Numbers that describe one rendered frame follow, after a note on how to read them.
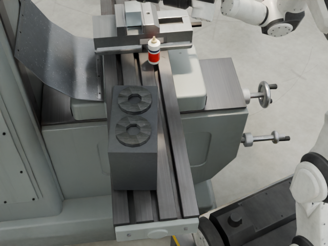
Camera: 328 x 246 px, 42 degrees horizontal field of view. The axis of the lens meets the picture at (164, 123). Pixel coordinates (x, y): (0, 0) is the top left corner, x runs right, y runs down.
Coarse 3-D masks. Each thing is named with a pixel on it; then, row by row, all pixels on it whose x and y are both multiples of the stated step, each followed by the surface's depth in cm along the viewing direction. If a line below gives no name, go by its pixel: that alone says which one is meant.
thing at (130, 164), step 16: (128, 96) 110; (144, 96) 110; (112, 112) 108; (128, 112) 108; (144, 112) 109; (112, 128) 105; (128, 128) 105; (144, 128) 104; (112, 144) 102; (128, 144) 101; (144, 144) 102; (112, 160) 104; (128, 160) 104; (144, 160) 104; (112, 176) 110; (128, 176) 110; (144, 176) 110
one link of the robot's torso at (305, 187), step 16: (304, 176) 111; (320, 176) 107; (304, 192) 114; (320, 192) 109; (304, 208) 118; (320, 208) 119; (304, 224) 130; (320, 224) 122; (304, 240) 131; (320, 240) 124
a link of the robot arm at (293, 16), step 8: (280, 0) 127; (288, 0) 123; (296, 0) 121; (280, 8) 128; (288, 8) 125; (296, 8) 125; (304, 8) 125; (288, 16) 127; (296, 16) 127; (304, 16) 128; (280, 24) 129; (288, 24) 129; (296, 24) 130; (272, 32) 133; (280, 32) 133; (288, 32) 133
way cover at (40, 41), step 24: (24, 0) 142; (24, 24) 136; (48, 24) 152; (24, 48) 131; (48, 48) 145; (72, 48) 156; (48, 72) 139; (72, 72) 149; (96, 72) 153; (72, 96) 142; (96, 96) 146
